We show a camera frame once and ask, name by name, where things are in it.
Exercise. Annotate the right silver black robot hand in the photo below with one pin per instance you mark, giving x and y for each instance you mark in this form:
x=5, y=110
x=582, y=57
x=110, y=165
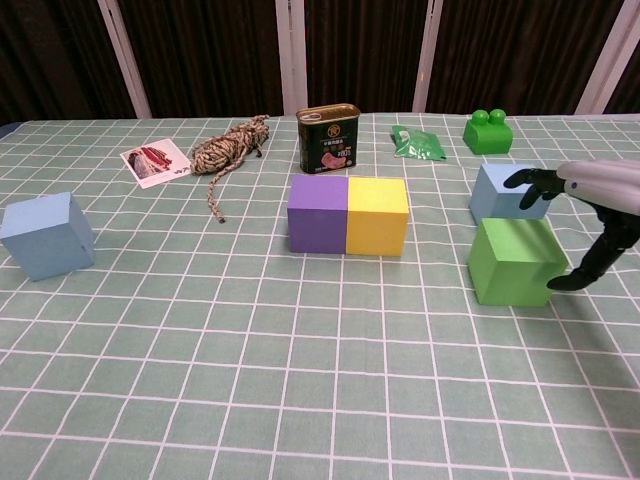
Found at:
x=610, y=180

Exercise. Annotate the light blue foam cube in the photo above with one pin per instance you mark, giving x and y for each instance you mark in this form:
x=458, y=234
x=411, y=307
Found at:
x=45, y=240
x=492, y=200

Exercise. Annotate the green foam cube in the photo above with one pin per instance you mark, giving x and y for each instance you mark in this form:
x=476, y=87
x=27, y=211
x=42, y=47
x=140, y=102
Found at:
x=510, y=265

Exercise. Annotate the yellow foam cube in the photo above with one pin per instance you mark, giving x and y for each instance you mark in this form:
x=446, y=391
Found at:
x=377, y=225

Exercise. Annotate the purple foam cube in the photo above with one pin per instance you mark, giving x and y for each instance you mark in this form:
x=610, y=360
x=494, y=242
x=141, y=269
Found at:
x=317, y=220

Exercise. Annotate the green toy building brick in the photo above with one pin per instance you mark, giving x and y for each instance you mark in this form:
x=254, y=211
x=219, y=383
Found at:
x=487, y=135

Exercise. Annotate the green snack packet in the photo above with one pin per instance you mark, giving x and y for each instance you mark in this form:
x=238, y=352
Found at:
x=417, y=144

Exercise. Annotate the dark green luncheon meat can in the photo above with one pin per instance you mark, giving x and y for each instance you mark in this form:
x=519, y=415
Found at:
x=330, y=142

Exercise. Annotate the green checkered tablecloth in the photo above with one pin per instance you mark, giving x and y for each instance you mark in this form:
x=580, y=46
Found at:
x=320, y=375

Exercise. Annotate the black curtain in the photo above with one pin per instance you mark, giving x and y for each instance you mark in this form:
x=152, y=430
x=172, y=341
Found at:
x=210, y=55

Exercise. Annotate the white photo card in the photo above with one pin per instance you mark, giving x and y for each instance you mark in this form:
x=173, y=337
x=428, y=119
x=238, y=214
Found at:
x=155, y=162

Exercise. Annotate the blue table pad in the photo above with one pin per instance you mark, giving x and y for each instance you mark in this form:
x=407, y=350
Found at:
x=6, y=130

